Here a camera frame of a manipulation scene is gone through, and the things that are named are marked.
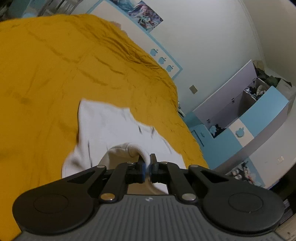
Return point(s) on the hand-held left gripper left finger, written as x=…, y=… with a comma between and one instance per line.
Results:
x=142, y=170

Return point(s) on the mustard yellow quilted blanket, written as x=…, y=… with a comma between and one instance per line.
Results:
x=57, y=69

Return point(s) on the blue figure wall poster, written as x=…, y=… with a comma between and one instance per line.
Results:
x=145, y=15

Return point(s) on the light blue drawer cabinet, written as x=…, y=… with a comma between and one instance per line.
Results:
x=196, y=132

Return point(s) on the white printed sweatshirt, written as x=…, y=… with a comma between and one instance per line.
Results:
x=106, y=129

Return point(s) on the white and blue headboard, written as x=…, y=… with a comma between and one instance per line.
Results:
x=129, y=30

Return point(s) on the grey wall socket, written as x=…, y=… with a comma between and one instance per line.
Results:
x=193, y=89

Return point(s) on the tan pillow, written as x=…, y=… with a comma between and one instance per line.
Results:
x=115, y=23

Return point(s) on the teal wall poster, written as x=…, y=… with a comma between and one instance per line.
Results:
x=120, y=4

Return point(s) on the white and blue wardrobe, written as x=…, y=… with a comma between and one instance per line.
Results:
x=254, y=120

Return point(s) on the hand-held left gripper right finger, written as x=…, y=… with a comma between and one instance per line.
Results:
x=152, y=171

